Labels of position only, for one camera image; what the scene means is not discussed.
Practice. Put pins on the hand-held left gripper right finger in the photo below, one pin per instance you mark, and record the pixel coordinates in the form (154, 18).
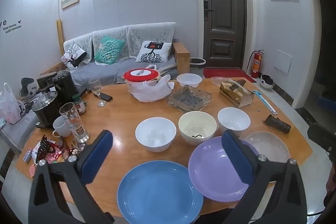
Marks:
(236, 158)

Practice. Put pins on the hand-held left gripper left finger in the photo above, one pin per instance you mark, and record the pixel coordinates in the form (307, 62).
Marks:
(96, 158)

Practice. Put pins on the purple plate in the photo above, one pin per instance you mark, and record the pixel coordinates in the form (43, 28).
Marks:
(210, 171)

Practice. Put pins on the pale grey plate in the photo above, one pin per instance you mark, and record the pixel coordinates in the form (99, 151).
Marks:
(270, 148)

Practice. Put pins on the cream bowl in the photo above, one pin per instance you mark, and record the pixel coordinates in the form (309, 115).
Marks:
(197, 127)

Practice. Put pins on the blue plate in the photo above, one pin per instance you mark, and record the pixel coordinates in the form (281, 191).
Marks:
(157, 192)

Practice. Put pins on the pile of snack wrappers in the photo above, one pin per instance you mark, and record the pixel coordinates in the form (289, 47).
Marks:
(59, 153)

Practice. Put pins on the tall printed drinking glass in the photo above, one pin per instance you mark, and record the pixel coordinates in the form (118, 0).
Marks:
(74, 124)

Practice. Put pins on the white mug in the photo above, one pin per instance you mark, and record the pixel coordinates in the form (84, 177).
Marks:
(61, 128)

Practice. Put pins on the dark cylindrical case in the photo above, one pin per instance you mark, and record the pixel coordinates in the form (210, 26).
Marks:
(277, 124)

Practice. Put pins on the black hair claw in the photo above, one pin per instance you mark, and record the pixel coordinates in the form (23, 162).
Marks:
(42, 151)

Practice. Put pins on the brown spice jar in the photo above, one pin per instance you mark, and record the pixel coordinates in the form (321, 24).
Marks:
(79, 106)

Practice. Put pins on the black phone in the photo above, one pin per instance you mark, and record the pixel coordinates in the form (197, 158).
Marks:
(105, 96)

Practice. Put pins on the gold tissue box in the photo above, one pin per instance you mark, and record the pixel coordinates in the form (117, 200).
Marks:
(236, 94)

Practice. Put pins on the black steel pot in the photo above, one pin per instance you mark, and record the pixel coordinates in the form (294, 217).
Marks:
(47, 111)

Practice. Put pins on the wine glass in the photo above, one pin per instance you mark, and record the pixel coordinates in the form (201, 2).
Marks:
(95, 86)

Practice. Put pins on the square glass ashtray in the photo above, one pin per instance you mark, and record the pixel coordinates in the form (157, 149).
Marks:
(189, 99)

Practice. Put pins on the black kettle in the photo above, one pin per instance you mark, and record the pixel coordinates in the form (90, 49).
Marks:
(64, 87)

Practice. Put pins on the black and white helmet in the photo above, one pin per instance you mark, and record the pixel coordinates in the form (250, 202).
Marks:
(267, 82)

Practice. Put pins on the clear plastic plate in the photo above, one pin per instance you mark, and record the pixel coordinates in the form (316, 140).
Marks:
(216, 80)

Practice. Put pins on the red doormat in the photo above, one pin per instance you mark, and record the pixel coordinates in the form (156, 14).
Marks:
(225, 73)

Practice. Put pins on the white plastic bag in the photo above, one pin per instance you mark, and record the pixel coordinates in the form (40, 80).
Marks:
(152, 91)

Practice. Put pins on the white plastic bowl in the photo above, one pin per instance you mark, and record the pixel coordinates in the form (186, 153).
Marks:
(189, 80)

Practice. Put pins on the grey sofa with lace cover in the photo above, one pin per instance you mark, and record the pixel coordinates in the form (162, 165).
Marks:
(126, 71)

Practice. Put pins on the red lidded container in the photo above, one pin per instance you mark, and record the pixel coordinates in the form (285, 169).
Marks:
(141, 75)

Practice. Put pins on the red fire extinguisher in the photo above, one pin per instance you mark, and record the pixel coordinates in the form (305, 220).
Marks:
(256, 64)

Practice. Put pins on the white small appliance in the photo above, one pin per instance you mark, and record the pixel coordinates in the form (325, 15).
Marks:
(29, 87)

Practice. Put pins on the pink patterned plastic bag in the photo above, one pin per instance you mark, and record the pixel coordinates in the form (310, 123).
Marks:
(9, 108)

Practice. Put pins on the grey trash bin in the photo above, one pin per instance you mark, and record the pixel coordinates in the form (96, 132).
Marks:
(197, 65)

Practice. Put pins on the black and white pillow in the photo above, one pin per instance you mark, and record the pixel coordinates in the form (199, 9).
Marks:
(73, 56)

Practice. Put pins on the green leaf pillow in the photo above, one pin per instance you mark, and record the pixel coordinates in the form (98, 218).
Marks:
(109, 50)

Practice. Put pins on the white tree print pillow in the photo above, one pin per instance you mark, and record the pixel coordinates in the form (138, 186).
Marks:
(153, 52)

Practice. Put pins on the wooden plank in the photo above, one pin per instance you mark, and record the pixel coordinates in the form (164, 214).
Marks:
(60, 35)

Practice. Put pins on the dark brown door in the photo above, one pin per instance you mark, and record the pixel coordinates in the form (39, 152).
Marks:
(223, 16)

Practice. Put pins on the white wall panel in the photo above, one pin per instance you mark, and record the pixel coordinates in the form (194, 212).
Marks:
(283, 61)

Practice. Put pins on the wall text decal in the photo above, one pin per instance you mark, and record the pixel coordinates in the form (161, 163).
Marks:
(10, 26)

